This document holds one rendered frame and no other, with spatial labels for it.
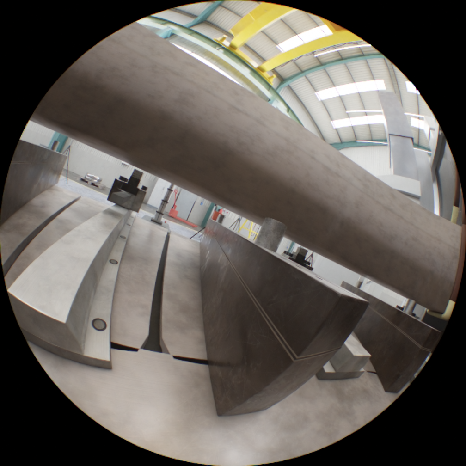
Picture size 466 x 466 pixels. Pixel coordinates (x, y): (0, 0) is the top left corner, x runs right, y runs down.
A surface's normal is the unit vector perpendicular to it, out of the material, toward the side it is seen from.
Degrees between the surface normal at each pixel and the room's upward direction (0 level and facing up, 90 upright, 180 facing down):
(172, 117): 90
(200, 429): 0
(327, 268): 90
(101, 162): 90
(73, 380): 0
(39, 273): 0
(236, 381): 90
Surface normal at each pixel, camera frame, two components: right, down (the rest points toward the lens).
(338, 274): -0.73, -0.32
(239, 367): -0.88, -0.40
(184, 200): 0.54, 0.28
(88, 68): 0.74, 0.37
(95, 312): 0.42, -0.91
